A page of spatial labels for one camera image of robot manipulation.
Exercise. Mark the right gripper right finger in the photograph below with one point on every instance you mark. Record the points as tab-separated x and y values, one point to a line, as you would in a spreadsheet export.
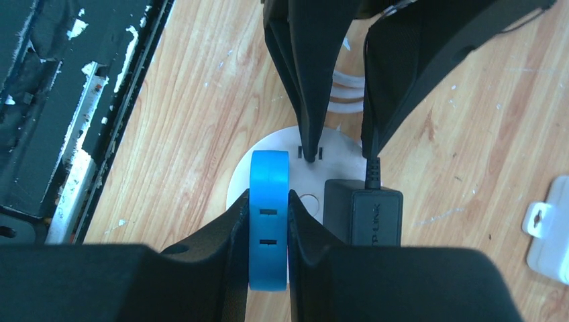
408	53

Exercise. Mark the black power adapter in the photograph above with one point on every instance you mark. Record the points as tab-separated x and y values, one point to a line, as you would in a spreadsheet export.
363	213

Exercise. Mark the white long power strip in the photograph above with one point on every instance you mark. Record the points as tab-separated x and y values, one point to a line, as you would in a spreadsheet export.
547	223

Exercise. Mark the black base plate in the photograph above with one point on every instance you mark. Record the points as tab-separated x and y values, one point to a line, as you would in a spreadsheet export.
71	72

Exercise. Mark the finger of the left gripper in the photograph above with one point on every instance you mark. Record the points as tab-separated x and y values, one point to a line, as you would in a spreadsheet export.
334	281
203	277

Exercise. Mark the blue plug adapter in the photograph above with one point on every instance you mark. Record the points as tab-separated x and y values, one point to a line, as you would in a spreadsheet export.
268	213

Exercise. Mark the round pink socket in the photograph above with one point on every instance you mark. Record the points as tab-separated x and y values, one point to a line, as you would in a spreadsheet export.
338	157

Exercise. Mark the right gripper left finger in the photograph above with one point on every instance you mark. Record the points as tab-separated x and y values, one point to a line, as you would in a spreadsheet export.
304	38

